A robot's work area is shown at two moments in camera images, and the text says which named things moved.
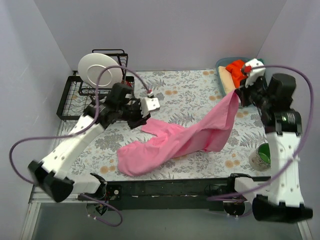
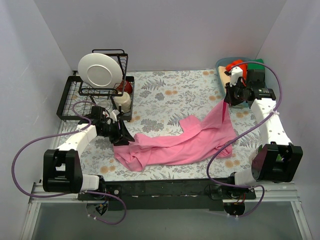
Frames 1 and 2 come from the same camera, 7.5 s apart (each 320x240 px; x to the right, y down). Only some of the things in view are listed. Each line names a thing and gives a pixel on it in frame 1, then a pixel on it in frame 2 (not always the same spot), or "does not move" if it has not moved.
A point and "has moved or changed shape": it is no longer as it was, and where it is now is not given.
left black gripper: [136, 116] to [119, 132]
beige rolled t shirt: [227, 79] does not move
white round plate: [90, 65] does not move
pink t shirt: [208, 133] has moved or changed shape
